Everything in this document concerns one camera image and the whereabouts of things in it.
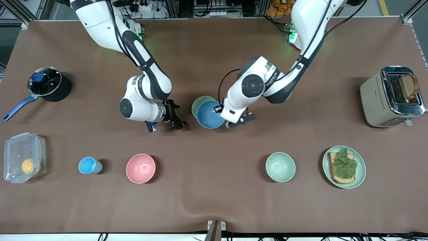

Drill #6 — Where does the clear plastic container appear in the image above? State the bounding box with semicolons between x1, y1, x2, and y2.
3;133;47;184

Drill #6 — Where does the black pot blue handle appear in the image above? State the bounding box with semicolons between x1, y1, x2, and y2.
3;66;72;122

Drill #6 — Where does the orange snack pile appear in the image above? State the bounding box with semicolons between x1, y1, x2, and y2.
266;0;296;18

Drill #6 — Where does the metal table bracket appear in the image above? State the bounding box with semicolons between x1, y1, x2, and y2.
205;220;227;241

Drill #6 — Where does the glass lid blue knob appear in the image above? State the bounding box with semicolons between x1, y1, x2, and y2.
28;67;63;97

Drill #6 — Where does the blue bowl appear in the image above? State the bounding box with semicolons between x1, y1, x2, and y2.
196;100;226;129

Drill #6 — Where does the beige chrome toaster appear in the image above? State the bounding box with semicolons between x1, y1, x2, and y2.
360;66;426;128

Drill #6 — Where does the brown bread slice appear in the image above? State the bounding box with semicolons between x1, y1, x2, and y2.
401;74;420;101

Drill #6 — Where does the blue cup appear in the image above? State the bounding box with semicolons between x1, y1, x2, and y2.
78;157;103;174

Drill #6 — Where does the pale green bowl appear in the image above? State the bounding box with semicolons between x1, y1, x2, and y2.
265;152;296;183
191;96;216;118

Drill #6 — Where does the green lettuce leaf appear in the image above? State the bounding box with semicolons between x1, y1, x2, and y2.
333;148;357;179

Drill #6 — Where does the pale green plate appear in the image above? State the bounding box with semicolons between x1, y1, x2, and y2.
322;146;366;189

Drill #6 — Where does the toasted bread slice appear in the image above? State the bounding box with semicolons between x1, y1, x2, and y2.
328;152;355;185

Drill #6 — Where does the pink bowl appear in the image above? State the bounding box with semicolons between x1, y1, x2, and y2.
126;154;156;184

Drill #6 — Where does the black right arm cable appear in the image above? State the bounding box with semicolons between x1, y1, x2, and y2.
106;0;147;69

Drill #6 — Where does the yellow round fruit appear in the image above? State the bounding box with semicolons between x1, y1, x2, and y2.
22;158;41;174

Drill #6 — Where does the aluminium frame profile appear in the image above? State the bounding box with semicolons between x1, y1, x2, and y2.
0;0;44;29
401;0;428;24

